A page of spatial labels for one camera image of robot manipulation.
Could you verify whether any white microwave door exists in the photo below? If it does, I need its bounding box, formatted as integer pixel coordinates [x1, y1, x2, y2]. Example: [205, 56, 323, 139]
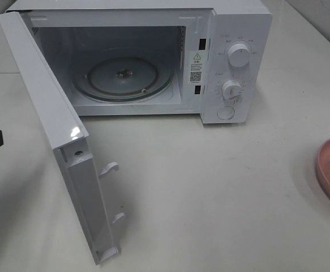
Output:
[0, 11, 125, 265]

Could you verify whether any white round door button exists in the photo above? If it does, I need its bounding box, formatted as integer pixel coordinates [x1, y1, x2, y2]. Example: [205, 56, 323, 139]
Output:
[217, 106, 235, 120]

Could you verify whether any glass microwave turntable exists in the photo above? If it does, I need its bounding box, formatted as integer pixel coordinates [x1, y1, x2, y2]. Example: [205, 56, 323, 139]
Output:
[71, 47, 177, 103]

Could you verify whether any white warning label sticker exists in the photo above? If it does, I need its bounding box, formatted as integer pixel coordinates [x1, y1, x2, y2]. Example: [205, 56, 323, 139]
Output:
[188, 50, 207, 84]

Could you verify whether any white microwave oven body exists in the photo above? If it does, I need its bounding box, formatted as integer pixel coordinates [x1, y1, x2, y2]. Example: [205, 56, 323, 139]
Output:
[4, 1, 272, 124]

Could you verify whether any white lower timer knob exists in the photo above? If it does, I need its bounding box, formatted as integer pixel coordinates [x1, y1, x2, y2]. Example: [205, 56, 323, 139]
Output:
[221, 80, 242, 100]

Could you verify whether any white upper power knob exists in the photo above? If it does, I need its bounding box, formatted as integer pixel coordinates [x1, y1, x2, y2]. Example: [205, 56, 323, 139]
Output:
[227, 41, 251, 68]

